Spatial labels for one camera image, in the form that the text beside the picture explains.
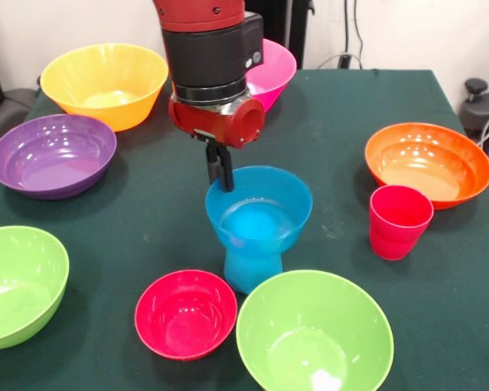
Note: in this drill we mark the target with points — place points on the shallow purple plastic bowl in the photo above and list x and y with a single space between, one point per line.
53 159

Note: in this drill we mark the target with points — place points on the large yellow-orange plastic bowl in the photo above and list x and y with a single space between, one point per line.
106 69

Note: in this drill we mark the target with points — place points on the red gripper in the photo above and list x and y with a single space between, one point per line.
203 120

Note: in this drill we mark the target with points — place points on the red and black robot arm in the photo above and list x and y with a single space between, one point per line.
212 49

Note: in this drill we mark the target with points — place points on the small blue plastic bowl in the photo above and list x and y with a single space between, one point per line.
285 191

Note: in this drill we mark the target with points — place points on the black wall plug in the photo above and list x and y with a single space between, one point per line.
344 61

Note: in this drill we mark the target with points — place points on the dark green table cloth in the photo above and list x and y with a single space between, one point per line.
309 183

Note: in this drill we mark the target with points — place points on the black floor stand base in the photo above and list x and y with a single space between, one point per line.
481 110

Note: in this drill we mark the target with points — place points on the red plastic cup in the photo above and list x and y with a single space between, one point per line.
395 236

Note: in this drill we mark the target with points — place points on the large pink plastic bowl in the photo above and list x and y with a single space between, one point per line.
277 69

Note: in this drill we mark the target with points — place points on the small red plastic bowl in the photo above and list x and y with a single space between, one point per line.
183 317

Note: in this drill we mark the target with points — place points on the blue plastic cup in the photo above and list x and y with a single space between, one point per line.
252 273

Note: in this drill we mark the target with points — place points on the light green plastic bowl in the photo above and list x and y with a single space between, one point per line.
20 285
314 326

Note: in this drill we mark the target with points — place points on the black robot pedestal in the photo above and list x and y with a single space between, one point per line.
285 18

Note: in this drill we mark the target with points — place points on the shallow orange plastic bowl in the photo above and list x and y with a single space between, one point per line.
428 167

